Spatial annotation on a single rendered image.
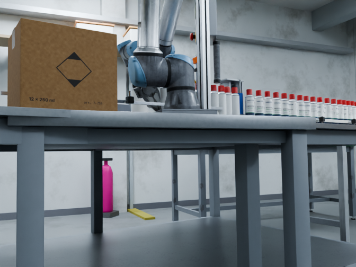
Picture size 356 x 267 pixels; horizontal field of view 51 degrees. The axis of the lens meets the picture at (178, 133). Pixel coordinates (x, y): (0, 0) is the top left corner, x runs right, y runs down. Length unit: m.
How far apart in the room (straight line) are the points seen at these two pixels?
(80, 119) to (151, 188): 4.11
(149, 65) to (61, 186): 3.47
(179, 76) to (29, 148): 0.73
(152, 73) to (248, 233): 0.68
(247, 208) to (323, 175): 5.36
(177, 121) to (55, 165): 3.80
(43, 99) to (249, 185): 0.71
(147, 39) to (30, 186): 0.75
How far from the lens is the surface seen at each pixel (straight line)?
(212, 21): 1.88
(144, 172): 4.96
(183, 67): 1.48
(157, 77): 1.44
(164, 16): 1.63
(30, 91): 1.16
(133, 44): 1.64
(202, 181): 3.25
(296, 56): 6.46
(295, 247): 1.27
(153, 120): 0.98
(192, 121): 1.02
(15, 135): 0.94
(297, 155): 1.24
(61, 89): 1.18
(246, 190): 1.29
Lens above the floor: 0.72
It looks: 3 degrees up
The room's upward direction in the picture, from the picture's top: 1 degrees counter-clockwise
